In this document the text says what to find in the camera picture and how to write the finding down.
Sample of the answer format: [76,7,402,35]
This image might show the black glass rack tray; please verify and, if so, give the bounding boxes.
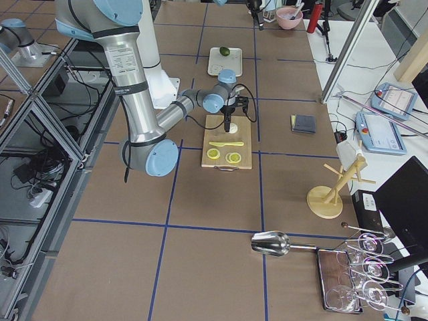
[316,248,354,312]

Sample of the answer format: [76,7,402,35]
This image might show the yellow plastic knife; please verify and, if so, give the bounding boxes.
[209,141,245,147]

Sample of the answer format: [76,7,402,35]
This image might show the wooden mug tree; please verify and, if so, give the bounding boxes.
[306,153,376,219]

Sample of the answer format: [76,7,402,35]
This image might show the green avocado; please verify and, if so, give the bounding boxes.
[219,47,230,57]

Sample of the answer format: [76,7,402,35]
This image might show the aluminium frame post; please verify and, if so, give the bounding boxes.
[320,0,380,104]

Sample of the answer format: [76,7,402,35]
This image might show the teach pendant near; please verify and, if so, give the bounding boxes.
[355,112,407,155]

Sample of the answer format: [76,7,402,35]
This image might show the red bottle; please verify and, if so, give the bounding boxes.
[306,1,323,33]

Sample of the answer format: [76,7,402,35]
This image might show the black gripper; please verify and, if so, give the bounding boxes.
[220,96,249,133]
[247,0,263,20]

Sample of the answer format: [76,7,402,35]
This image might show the pink bowl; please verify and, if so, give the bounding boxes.
[276,7,303,30]

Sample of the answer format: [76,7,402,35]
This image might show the white steamed bun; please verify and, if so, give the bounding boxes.
[229,123,238,134]

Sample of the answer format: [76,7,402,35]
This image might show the wine glass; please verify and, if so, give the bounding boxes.
[325,285,359,313]

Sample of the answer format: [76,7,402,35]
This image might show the lemon slice top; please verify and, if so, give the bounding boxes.
[207,148,221,160]

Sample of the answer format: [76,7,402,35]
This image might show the lemon slice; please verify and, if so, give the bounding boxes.
[225,152,242,164]
[207,148,221,160]

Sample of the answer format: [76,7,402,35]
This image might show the teach pendant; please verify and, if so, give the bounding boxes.
[355,112,407,155]
[371,82,419,120]

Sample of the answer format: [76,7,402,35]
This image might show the teach pendant far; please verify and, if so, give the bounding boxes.
[371,82,419,120]

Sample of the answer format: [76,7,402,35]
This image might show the grey folded cloth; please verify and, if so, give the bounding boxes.
[290,114,316,134]

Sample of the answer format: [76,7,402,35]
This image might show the lemon slice lower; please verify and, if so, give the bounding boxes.
[225,152,242,164]

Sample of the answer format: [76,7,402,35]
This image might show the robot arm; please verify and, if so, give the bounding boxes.
[56,1,239,177]

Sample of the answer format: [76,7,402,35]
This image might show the steel scoop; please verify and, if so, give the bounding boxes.
[251,231,317,257]

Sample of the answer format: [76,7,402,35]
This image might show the wooden cutting board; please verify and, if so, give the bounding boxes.
[201,115,252,171]

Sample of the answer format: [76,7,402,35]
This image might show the white bear tray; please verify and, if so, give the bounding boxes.
[207,47,243,77]

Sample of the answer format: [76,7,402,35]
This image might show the black monitor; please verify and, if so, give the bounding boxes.
[374,156,427,272]

